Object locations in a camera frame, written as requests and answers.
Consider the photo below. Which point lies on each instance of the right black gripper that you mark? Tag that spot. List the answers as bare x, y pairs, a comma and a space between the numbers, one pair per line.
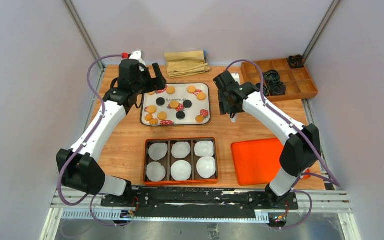
224, 108

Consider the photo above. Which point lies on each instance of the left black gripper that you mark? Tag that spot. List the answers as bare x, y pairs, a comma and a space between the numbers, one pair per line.
156, 83

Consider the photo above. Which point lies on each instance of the black sandwich cookie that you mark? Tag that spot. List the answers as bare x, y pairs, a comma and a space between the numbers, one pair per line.
187, 104
180, 115
160, 101

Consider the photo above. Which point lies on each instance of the orange compartment cookie box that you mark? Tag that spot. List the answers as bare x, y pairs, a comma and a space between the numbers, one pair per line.
169, 160

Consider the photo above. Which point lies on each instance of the metal tweezers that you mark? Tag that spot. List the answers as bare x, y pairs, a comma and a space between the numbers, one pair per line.
233, 117

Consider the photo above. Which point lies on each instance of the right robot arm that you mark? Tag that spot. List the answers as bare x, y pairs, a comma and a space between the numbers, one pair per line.
301, 143

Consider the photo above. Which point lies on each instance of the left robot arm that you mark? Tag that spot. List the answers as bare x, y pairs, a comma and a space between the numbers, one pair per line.
78, 166

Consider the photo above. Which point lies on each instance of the folded beige cloth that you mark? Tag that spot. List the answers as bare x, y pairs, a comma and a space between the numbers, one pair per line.
184, 64

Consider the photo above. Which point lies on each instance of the strawberry print white tray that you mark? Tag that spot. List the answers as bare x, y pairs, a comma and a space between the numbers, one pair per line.
198, 108

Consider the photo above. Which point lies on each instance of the flower shaped butter cookie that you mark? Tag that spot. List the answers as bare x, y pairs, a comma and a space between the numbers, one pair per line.
149, 117
154, 121

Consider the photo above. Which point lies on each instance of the white paper cupcake liner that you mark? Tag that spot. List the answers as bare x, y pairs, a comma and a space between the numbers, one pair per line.
157, 151
181, 170
181, 150
155, 172
204, 148
206, 167

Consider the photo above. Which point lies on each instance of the wooden compartment organizer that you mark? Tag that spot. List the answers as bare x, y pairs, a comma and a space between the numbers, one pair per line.
287, 83

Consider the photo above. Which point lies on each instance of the orange box lid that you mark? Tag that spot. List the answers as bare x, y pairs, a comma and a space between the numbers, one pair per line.
256, 162

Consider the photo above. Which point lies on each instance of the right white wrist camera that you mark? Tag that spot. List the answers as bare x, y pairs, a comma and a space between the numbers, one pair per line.
236, 77

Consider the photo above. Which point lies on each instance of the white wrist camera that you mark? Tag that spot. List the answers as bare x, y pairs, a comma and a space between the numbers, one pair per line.
236, 77
137, 55

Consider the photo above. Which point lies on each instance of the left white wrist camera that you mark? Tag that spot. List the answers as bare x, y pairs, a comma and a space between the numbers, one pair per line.
137, 55

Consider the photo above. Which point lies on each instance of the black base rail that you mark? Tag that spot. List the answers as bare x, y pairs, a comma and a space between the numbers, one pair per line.
200, 203

